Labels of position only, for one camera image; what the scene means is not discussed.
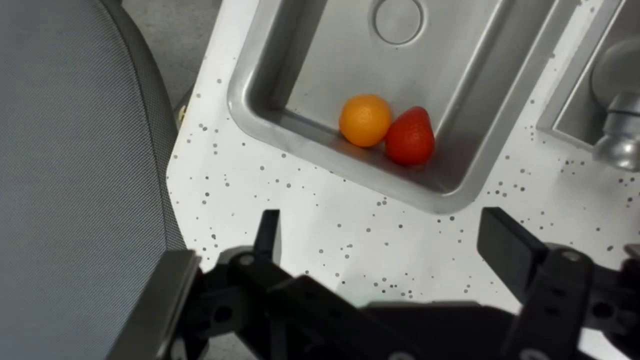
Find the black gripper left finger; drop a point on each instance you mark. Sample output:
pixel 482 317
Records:
pixel 267 233

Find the red plastic fruit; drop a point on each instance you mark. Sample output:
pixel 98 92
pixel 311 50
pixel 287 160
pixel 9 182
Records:
pixel 410 141

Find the wooden white toy kitchen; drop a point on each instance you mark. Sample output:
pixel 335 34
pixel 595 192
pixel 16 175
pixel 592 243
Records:
pixel 333 226

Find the grey office chair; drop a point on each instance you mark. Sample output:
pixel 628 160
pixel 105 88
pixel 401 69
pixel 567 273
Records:
pixel 67 166

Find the orange plastic fruit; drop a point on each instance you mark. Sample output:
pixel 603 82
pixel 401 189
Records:
pixel 364 120

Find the grey metal sink basin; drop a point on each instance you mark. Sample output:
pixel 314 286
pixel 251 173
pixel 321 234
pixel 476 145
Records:
pixel 373 60

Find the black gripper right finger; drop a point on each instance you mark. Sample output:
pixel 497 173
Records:
pixel 512 246

